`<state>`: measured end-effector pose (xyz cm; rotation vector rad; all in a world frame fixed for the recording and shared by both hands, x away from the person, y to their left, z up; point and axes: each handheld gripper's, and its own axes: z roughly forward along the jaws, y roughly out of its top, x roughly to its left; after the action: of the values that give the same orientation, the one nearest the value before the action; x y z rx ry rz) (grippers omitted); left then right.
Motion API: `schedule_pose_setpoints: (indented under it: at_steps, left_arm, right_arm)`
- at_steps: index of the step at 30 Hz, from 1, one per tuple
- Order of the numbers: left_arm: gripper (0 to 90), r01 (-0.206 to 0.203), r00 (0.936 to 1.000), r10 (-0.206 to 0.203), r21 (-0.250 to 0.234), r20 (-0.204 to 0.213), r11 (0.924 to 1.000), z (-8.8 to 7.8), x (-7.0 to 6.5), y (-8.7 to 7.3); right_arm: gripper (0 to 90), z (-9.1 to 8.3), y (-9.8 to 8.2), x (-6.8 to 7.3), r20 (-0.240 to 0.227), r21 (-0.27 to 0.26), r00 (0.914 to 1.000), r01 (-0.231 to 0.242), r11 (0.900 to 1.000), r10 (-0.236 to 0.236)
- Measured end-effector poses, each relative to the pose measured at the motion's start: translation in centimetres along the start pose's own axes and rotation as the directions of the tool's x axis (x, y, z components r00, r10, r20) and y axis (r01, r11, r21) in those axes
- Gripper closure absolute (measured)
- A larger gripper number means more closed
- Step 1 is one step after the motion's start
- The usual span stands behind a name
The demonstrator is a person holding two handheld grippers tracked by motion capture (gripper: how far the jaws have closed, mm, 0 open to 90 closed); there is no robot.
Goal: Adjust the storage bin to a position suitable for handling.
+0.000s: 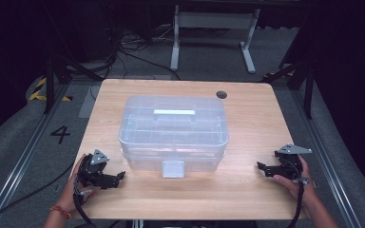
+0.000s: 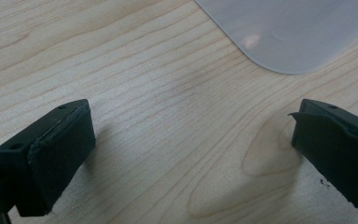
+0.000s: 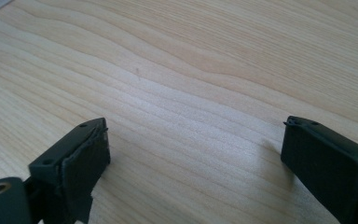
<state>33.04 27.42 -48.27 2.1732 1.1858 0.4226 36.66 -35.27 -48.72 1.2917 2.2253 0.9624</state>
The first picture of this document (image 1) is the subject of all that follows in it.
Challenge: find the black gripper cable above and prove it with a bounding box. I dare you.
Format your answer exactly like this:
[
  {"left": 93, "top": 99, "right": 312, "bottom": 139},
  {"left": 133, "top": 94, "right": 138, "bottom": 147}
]
[
  {"left": 72, "top": 184, "right": 98, "bottom": 228},
  {"left": 284, "top": 160, "right": 310, "bottom": 228}
]

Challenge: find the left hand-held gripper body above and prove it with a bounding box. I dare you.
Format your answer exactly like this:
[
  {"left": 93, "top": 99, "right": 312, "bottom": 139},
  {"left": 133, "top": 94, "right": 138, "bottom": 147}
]
[{"left": 76, "top": 149, "right": 122, "bottom": 190}]

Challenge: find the tangle of black floor cables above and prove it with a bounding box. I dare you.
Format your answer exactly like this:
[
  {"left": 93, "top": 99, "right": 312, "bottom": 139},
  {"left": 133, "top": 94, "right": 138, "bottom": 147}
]
[{"left": 103, "top": 25, "right": 183, "bottom": 81}]

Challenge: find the clear plastic storage box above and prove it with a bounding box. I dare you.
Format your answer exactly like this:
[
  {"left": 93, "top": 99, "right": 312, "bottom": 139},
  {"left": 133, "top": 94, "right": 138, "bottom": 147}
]
[{"left": 118, "top": 95, "right": 230, "bottom": 179}]

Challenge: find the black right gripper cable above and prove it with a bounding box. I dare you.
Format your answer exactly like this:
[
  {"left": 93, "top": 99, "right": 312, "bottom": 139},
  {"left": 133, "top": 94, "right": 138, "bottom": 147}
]
[{"left": 284, "top": 160, "right": 310, "bottom": 228}]

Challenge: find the grey metal floor rail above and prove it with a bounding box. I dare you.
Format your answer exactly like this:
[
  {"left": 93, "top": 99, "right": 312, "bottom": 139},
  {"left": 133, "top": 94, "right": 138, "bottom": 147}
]
[
  {"left": 289, "top": 88, "right": 364, "bottom": 228},
  {"left": 0, "top": 83, "right": 71, "bottom": 228}
]

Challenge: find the black metal stand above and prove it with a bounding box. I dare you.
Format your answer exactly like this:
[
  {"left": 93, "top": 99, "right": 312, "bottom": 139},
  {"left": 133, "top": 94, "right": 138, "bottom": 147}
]
[
  {"left": 262, "top": 56, "right": 318, "bottom": 121},
  {"left": 42, "top": 55, "right": 105, "bottom": 115}
]

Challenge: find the long black floor cable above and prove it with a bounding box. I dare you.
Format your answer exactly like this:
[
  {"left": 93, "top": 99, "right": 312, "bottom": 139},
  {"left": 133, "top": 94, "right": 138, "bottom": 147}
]
[{"left": 0, "top": 162, "right": 75, "bottom": 228}]

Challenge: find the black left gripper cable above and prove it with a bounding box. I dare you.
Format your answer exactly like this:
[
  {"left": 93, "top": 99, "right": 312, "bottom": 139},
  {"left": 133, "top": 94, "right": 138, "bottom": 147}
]
[{"left": 72, "top": 184, "right": 98, "bottom": 228}]

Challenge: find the grey metal desk frame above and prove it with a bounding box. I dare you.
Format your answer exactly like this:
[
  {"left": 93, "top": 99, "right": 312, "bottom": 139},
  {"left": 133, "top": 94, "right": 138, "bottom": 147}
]
[{"left": 169, "top": 4, "right": 261, "bottom": 75}]

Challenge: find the person's left hand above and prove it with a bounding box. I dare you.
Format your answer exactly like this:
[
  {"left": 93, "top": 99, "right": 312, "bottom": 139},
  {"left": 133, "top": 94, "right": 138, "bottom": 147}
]
[{"left": 54, "top": 153, "right": 102, "bottom": 214}]

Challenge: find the person's right hand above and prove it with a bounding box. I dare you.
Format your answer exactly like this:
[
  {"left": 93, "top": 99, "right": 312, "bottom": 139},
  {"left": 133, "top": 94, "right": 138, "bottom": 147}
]
[{"left": 272, "top": 154, "right": 318, "bottom": 207}]

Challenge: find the orange beaded bracelet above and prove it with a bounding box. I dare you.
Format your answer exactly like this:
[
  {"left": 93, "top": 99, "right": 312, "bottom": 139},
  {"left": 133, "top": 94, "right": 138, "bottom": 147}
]
[{"left": 49, "top": 205, "right": 72, "bottom": 220}]

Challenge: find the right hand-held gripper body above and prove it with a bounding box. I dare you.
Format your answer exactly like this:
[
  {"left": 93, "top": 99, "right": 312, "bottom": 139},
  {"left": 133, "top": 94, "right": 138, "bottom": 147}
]
[{"left": 273, "top": 143, "right": 313, "bottom": 181}]

